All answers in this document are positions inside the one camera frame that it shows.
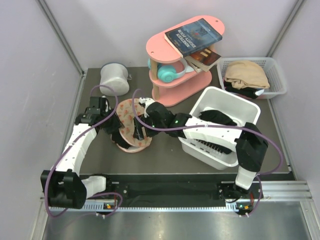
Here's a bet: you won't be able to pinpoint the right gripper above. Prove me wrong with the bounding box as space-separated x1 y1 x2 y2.
133 114 167 142

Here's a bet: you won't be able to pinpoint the black bra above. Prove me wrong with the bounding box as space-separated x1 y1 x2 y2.
110 131 133 149

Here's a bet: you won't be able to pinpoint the floral mesh laundry bag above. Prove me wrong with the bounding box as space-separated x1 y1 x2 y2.
116 98 152 154

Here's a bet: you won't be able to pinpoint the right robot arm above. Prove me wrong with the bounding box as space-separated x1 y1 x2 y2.
133 97 269 198

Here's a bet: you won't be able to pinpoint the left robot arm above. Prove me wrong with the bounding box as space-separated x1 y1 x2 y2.
40 96 123 209

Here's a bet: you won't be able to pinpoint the white mesh cylinder bag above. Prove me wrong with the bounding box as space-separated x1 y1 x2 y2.
100 62 130 96

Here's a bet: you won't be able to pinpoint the pink wooden shelf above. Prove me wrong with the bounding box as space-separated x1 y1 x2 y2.
146 15 225 107

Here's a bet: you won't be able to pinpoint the teal headphones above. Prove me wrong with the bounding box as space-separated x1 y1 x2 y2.
157 59 195 83

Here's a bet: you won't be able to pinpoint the black clothes in bin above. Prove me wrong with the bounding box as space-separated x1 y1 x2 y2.
199 109 237 126

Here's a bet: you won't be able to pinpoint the white plastic bin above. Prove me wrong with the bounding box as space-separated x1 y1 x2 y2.
179 86 261 170

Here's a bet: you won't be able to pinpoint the brown book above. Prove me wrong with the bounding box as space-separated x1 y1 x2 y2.
184 48 221 73

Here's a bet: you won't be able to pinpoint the dark blue book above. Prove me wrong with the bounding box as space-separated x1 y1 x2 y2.
164 18 223 58

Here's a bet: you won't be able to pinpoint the black cloth in basket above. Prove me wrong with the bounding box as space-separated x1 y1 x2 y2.
224 82 265 99

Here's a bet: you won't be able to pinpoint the beige cloth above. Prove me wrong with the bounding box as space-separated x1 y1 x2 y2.
224 60 270 89

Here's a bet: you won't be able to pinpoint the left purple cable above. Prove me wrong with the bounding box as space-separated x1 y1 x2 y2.
44 84 124 218

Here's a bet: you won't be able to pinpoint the purple cable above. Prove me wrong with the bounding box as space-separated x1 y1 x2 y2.
131 88 285 218
44 84 124 218

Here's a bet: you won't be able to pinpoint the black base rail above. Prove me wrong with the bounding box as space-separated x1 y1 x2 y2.
84 173 263 208

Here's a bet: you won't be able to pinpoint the aluminium frame post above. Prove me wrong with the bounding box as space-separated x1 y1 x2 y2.
35 0 85 75

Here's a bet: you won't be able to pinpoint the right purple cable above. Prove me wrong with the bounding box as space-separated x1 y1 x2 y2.
131 88 285 218

